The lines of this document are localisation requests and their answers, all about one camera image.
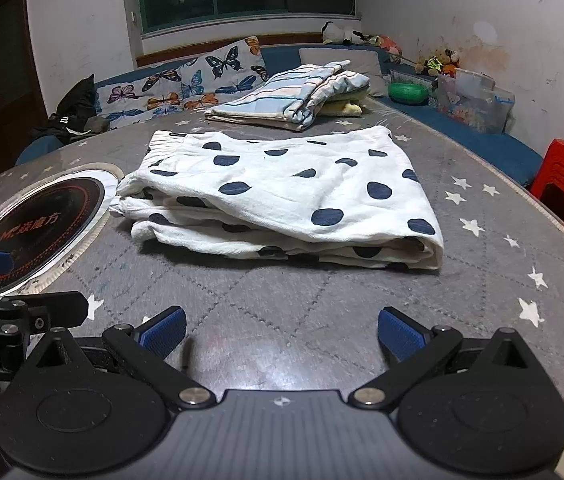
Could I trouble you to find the pile of small plush toys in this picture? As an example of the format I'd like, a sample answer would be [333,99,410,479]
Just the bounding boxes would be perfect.
[414,47,462,78]

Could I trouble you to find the pink plush toy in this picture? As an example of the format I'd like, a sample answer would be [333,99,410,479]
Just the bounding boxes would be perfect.
[379,35,403,66]

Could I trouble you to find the blue striped folded blanket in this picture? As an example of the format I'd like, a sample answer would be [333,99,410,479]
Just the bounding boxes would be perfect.
[204,59,370,132]

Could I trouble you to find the blue sofa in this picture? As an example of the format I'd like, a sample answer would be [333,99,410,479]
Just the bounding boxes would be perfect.
[14,42,545,188]

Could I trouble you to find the clear plastic toy box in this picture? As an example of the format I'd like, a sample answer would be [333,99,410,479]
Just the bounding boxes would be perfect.
[434,67,516,135]

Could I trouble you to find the green round container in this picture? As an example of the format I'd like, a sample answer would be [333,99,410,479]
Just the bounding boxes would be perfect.
[388,81,430,105]

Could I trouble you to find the yellow cloth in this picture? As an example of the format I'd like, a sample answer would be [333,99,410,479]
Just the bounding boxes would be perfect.
[319,87,370,117]

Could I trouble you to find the pile of dark clothes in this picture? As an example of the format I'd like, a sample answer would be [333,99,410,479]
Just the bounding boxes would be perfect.
[29,74,110,146]

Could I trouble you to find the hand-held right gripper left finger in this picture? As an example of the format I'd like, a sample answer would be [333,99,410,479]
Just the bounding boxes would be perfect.
[14,305,217,407]

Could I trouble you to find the white polka dot pants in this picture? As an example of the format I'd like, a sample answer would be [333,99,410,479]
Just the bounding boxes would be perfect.
[108,125,445,273]

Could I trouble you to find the black and yellow plush toy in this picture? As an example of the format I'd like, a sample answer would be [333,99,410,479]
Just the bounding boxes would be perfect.
[352,30,383,49]

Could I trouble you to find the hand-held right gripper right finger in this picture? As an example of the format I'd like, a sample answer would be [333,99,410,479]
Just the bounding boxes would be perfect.
[352,306,552,408]

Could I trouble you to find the butterfly print pillow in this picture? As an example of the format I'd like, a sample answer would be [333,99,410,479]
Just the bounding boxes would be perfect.
[179,35,269,111]
[94,62,187,131]

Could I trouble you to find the built-in induction cooker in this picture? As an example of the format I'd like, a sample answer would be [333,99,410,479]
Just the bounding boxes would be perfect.
[0,162,125,301]

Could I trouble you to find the grey pillow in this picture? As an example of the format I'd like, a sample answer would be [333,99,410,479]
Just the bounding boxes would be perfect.
[299,46,393,97]

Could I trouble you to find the white and black plush toy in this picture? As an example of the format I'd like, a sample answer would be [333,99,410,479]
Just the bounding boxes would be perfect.
[322,21,357,46]

